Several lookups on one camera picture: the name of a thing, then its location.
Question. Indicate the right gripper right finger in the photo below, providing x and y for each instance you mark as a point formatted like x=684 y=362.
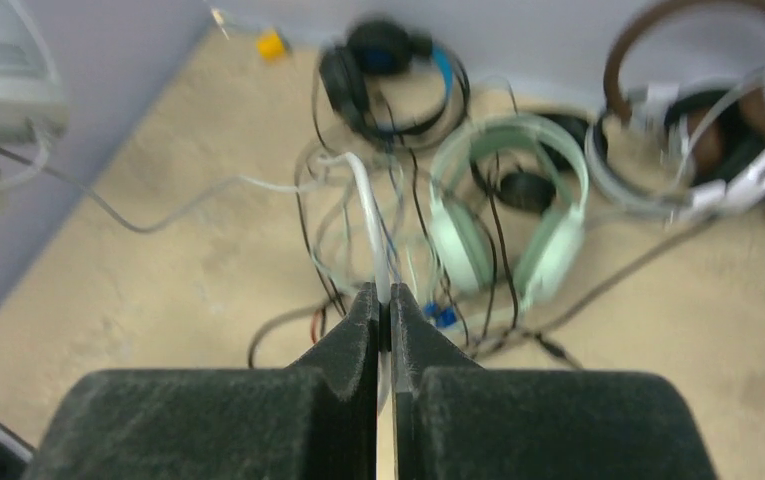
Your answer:
x=455 y=419

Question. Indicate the white black headphones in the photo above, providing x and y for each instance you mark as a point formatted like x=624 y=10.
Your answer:
x=717 y=158

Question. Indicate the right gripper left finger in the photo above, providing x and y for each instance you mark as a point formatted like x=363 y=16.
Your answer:
x=314 y=419

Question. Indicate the small yellow block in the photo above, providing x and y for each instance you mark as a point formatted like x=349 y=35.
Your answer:
x=271 y=46

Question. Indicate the black blue headphones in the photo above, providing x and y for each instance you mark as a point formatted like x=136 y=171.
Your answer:
x=378 y=47

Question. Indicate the brown headphones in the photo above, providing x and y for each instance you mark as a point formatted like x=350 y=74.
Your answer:
x=658 y=47

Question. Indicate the mint green headphones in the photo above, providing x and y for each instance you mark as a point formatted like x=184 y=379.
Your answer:
x=551 y=246

